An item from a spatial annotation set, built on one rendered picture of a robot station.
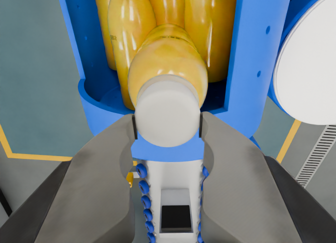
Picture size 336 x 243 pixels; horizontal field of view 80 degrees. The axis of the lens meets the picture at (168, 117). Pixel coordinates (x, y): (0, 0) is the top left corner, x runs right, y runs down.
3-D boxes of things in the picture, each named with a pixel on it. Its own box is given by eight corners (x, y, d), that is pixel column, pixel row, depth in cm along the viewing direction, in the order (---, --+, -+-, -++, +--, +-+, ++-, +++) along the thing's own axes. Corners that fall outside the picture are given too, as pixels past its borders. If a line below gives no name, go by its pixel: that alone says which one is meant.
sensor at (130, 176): (127, 177, 73) (125, 188, 69) (126, 171, 71) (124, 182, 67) (149, 176, 73) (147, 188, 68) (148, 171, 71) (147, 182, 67)
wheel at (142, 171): (143, 181, 61) (148, 178, 62) (141, 171, 59) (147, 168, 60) (135, 173, 64) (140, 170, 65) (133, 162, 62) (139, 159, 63)
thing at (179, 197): (161, 193, 73) (159, 238, 60) (160, 186, 71) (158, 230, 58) (189, 193, 73) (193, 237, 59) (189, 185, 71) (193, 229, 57)
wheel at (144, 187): (145, 197, 65) (150, 194, 66) (144, 188, 63) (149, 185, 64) (138, 189, 68) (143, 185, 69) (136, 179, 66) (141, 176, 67)
